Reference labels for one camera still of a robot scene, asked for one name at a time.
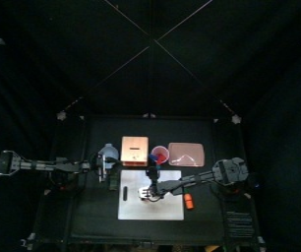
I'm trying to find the dark green toy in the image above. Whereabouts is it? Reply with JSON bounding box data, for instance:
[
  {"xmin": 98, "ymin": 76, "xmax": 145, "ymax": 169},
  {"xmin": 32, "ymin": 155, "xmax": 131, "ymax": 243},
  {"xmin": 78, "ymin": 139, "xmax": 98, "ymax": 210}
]
[{"xmin": 109, "ymin": 178, "xmax": 121, "ymax": 191}]

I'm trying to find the clear plastic bottle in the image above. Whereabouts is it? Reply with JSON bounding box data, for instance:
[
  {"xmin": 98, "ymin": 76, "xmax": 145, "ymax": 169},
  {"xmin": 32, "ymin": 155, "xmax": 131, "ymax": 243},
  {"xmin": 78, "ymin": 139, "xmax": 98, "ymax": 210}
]
[{"xmin": 98, "ymin": 143, "xmax": 121, "ymax": 170}]

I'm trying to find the copper coloured box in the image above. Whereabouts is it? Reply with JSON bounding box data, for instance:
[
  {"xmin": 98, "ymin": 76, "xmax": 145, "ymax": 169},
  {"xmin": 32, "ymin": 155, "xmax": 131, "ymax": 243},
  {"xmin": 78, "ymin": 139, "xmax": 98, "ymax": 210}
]
[{"xmin": 119, "ymin": 136, "xmax": 150, "ymax": 167}]

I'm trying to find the orange toy carrot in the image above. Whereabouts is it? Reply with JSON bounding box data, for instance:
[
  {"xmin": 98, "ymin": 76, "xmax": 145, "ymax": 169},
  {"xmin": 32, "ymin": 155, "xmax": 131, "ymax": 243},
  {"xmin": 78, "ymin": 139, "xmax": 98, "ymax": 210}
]
[{"xmin": 184, "ymin": 193, "xmax": 196, "ymax": 211}]

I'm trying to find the pink plastic cup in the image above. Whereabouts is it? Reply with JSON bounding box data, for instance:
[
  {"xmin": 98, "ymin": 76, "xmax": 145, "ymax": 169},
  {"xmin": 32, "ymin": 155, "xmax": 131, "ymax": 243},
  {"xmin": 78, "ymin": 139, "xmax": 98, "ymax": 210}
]
[{"xmin": 150, "ymin": 145, "xmax": 171, "ymax": 165}]

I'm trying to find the pink square plate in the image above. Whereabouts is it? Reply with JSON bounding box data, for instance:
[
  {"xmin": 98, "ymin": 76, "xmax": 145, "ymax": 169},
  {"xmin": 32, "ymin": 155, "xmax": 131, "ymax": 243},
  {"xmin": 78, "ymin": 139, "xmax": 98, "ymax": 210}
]
[{"xmin": 167, "ymin": 142, "xmax": 206, "ymax": 168}]

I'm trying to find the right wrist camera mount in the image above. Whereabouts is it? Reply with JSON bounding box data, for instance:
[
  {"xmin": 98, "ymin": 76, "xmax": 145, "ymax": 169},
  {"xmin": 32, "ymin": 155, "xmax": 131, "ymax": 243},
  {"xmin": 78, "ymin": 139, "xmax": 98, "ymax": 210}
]
[{"xmin": 146, "ymin": 165, "xmax": 161, "ymax": 185}]

